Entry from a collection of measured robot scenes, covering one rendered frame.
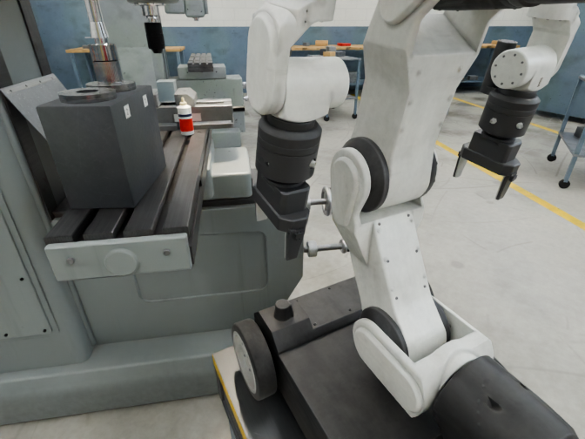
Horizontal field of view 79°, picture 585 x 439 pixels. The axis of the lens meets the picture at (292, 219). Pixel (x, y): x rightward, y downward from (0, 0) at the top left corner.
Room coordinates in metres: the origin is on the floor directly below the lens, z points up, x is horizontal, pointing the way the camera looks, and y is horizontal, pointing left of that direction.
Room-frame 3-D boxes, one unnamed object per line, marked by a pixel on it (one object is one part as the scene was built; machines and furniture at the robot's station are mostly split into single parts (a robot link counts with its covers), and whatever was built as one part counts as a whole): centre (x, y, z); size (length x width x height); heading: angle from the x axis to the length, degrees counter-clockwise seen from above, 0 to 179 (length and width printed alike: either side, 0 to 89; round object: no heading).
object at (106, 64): (0.75, 0.36, 1.19); 0.05 x 0.05 x 0.06
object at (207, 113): (1.21, 0.38, 1.01); 0.35 x 0.15 x 0.11; 100
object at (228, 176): (1.14, 0.40, 0.82); 0.50 x 0.35 x 0.12; 99
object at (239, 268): (1.15, 0.37, 0.46); 0.80 x 0.30 x 0.60; 99
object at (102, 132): (0.70, 0.36, 1.06); 0.22 x 0.12 x 0.20; 2
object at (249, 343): (0.63, 0.10, 0.50); 0.20 x 0.05 x 0.20; 28
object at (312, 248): (1.09, -0.15, 0.54); 0.22 x 0.06 x 0.06; 99
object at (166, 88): (1.21, 0.41, 1.07); 0.06 x 0.05 x 0.06; 10
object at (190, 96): (1.22, 0.35, 1.05); 0.12 x 0.06 x 0.04; 10
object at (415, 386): (0.51, -0.26, 0.68); 0.21 x 0.20 x 0.13; 28
